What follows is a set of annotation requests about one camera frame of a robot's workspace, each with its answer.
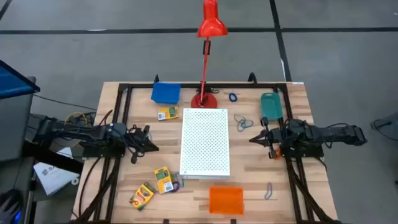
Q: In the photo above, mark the crayon box with colourful front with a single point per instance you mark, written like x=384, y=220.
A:
x=142, y=197

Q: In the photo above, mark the black edge bracket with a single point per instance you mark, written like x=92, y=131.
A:
x=233, y=221
x=166, y=221

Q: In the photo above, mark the dark blue rubber band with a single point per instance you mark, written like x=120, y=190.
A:
x=229, y=97

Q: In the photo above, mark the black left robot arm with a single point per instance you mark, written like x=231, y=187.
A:
x=93, y=135

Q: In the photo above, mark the green rubber band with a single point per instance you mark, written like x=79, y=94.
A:
x=176, y=175

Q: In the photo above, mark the red desk lamp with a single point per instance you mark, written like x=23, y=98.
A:
x=211, y=25

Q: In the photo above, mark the person's hand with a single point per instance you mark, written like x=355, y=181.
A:
x=8, y=212

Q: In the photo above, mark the white perforated metal shelf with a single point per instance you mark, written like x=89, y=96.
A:
x=205, y=143

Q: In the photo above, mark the small white paper sheet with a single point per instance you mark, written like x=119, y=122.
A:
x=65, y=153

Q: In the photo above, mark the monitor with blue screen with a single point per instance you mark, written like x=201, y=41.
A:
x=14, y=81

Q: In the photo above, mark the orange plastic basket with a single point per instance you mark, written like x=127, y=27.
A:
x=226, y=200

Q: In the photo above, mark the black table clamp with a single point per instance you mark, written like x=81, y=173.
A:
x=252, y=78
x=156, y=78

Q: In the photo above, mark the grey desk cabinet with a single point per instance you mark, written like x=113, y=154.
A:
x=15, y=124

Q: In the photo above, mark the grey chair base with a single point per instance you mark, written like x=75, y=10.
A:
x=387, y=126

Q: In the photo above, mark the white printed paper sheet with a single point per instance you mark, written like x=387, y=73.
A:
x=53, y=177

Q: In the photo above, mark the purple rubber band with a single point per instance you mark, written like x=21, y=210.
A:
x=178, y=188

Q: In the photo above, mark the grey carabiner lower right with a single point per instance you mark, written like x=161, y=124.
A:
x=266, y=194

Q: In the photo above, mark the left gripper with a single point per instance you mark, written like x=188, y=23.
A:
x=136, y=141

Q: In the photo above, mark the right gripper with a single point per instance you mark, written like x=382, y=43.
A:
x=275, y=138

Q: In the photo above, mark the teal plastic basket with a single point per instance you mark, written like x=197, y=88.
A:
x=271, y=107

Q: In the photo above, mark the black equipment box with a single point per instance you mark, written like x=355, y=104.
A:
x=35, y=130

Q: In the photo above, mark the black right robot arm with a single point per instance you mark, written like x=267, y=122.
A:
x=326, y=132

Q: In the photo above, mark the yellow green crayon box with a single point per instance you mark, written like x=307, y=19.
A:
x=163, y=180
x=169, y=113

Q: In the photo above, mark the blue plastic basket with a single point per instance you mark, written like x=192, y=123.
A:
x=166, y=93

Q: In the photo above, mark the orange rubber band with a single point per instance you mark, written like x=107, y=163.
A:
x=279, y=153

